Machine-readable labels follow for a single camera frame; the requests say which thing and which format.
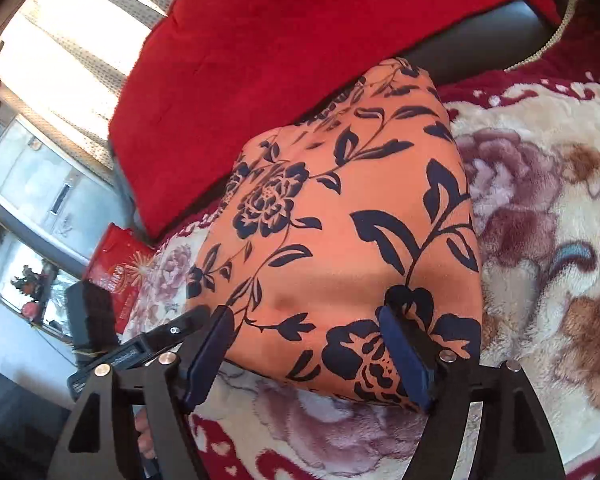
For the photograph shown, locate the red snack tin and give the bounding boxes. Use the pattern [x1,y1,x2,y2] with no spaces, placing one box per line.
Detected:
[84,222,157,336]

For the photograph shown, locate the beige braided cord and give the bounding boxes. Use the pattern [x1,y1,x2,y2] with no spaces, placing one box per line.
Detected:
[502,0,582,73]

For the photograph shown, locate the person's left hand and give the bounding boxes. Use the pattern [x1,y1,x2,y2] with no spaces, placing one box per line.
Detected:
[132,404,157,461]

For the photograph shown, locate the floral fleece blanket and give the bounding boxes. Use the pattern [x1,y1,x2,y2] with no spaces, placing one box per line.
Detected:
[125,25,600,480]

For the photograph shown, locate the striped light curtain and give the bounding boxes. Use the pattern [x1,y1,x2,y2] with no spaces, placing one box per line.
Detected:
[0,0,193,173]

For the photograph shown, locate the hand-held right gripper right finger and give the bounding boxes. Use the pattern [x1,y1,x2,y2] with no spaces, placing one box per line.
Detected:
[377,305,566,480]

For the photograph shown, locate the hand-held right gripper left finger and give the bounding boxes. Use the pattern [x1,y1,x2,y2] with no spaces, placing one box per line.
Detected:
[47,305,236,480]

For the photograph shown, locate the red plush blanket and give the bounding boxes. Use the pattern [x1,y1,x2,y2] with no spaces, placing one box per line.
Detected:
[107,0,563,241]

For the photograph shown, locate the black leather sofa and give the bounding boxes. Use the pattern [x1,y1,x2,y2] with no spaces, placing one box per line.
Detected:
[407,0,563,88]

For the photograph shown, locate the artificial flower decoration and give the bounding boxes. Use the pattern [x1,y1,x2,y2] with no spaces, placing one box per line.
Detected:
[9,264,62,322]

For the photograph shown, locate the orange floral garment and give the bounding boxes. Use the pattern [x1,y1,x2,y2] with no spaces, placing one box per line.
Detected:
[185,57,483,413]

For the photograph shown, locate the white cabinet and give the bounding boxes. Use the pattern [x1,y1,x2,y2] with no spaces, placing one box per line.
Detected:
[0,110,137,281]

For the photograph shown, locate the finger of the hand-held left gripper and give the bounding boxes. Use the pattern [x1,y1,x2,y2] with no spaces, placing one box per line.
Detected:
[142,306,212,357]

